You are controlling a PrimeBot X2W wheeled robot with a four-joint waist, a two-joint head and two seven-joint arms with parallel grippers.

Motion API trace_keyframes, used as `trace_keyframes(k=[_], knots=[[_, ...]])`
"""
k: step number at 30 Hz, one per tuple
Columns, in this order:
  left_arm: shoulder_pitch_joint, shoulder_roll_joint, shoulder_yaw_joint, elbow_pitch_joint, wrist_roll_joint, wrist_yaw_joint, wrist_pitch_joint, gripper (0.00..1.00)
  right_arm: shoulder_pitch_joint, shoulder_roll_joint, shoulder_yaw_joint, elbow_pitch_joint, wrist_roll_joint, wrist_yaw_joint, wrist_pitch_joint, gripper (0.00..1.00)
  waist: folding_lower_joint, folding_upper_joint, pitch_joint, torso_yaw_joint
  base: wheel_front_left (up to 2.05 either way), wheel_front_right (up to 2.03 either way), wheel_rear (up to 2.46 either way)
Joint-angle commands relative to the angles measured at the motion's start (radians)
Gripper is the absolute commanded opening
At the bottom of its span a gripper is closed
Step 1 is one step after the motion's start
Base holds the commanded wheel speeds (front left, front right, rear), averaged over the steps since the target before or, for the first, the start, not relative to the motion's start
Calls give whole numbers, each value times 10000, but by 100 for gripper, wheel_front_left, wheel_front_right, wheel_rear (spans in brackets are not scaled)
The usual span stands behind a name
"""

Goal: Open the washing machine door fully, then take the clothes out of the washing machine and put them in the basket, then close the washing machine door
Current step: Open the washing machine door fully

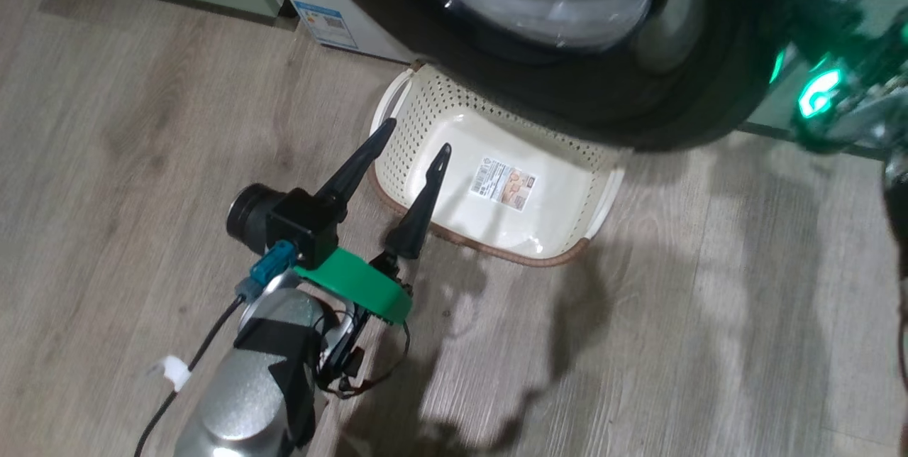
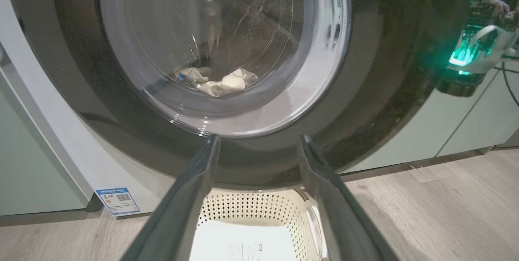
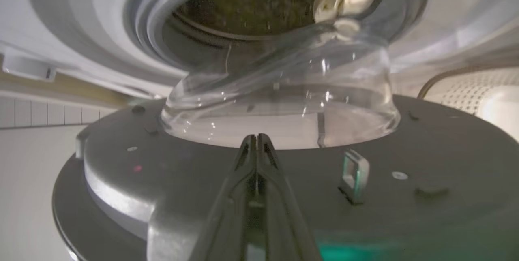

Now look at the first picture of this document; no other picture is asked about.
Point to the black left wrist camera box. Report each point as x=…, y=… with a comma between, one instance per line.
x=301, y=226

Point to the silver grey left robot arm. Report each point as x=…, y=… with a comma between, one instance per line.
x=241, y=400

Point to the black round glass washer door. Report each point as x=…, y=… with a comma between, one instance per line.
x=709, y=109

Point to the cream perforated laundry basket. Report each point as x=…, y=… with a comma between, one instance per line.
x=454, y=223

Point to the blue white energy label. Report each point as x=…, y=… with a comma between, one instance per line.
x=326, y=24

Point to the printed basket product sticker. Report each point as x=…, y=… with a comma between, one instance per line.
x=504, y=184

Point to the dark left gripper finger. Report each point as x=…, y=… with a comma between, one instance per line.
x=355, y=172
x=418, y=219

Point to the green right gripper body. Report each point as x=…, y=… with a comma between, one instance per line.
x=819, y=95

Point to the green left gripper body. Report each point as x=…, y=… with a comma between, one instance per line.
x=355, y=285

